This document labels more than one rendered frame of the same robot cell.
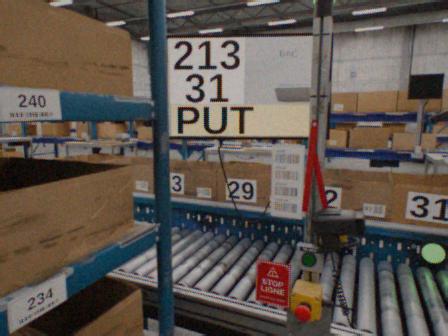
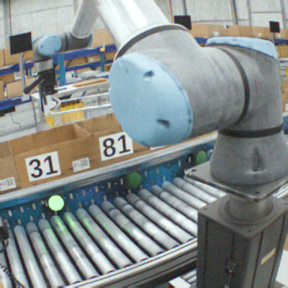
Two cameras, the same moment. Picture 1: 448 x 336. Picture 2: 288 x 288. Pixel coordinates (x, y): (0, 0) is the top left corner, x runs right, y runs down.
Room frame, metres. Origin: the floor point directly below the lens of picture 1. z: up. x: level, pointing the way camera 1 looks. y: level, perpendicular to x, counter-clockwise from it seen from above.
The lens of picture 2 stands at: (0.06, -0.09, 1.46)
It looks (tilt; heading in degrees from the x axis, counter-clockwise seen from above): 19 degrees down; 309
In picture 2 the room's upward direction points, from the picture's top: 6 degrees counter-clockwise
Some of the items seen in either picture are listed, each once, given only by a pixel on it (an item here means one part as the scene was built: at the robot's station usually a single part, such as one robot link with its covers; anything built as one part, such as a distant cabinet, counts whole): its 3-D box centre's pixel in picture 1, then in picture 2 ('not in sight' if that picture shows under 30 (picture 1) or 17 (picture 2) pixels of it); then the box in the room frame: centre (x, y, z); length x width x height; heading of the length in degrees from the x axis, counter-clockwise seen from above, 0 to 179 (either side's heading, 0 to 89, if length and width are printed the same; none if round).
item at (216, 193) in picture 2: not in sight; (216, 193); (0.65, -1.32, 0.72); 0.52 x 0.05 x 0.05; 156
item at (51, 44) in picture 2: not in sight; (49, 45); (1.14, -0.88, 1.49); 0.12 x 0.12 x 0.09; 68
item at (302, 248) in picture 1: (309, 257); not in sight; (0.80, -0.23, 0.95); 0.07 x 0.03 x 0.07; 66
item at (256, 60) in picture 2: not in sight; (244, 79); (0.27, -0.69, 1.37); 0.17 x 0.15 x 0.18; 68
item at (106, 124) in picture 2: not in sight; (119, 135); (1.16, -1.28, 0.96); 0.39 x 0.29 x 0.17; 66
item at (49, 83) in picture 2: not in sight; (46, 82); (1.25, -0.92, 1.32); 0.09 x 0.08 x 0.12; 66
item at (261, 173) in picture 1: (262, 184); not in sight; (1.64, -0.20, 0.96); 0.39 x 0.29 x 0.17; 66
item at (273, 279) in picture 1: (283, 285); not in sight; (0.83, -0.17, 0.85); 0.16 x 0.01 x 0.13; 66
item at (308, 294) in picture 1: (321, 305); not in sight; (0.76, -0.25, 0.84); 0.15 x 0.09 x 0.07; 66
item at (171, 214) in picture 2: not in sight; (169, 213); (0.75, -1.08, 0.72); 0.52 x 0.05 x 0.05; 156
